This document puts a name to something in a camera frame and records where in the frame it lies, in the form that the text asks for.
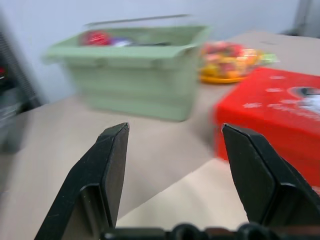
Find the light green plastic bin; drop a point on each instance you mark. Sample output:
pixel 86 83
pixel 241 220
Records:
pixel 140 82

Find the yellow plate of fruit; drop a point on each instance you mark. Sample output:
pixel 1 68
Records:
pixel 230 58

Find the red cardboard box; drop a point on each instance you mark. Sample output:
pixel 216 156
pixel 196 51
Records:
pixel 270 117

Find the purple snack pack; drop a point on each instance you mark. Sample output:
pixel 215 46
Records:
pixel 121 42

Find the red snack pack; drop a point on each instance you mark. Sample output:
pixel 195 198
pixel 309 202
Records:
pixel 95 38

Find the beige cardboard sheet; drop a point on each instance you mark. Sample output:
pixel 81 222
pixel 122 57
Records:
pixel 155 140

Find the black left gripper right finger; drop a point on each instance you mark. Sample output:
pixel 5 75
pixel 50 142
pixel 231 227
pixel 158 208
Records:
pixel 260 180

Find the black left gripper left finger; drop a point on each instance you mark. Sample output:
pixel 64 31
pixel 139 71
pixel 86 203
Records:
pixel 95 175

